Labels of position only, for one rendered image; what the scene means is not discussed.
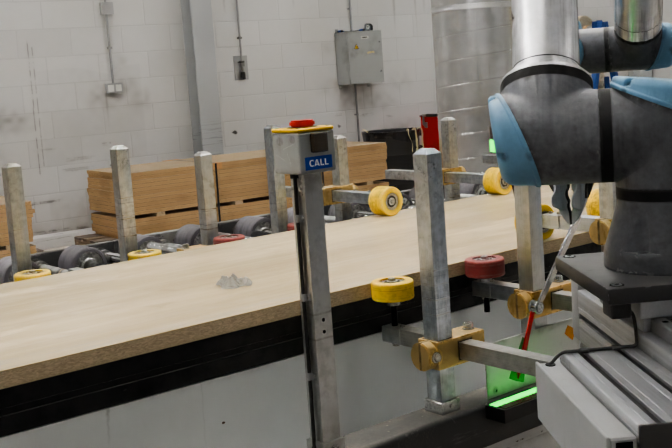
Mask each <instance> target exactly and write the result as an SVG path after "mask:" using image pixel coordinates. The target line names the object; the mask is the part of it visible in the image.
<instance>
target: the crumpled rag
mask: <svg viewBox="0 0 672 448"><path fill-rule="evenodd" d="M252 283H253V281H251V280H250V279H249V278H248V277H246V276H245V277H244V278H241V277H240V278H238V277H237V276H236V275H235V274H234V273H232V275H231V276H230V277H228V276H223V275H222V276H221V278H220V280H218V282H217V283H216V285H217V286H221V289H234V288H239V287H240V286H243V285H245V286H251V285H252Z"/></svg>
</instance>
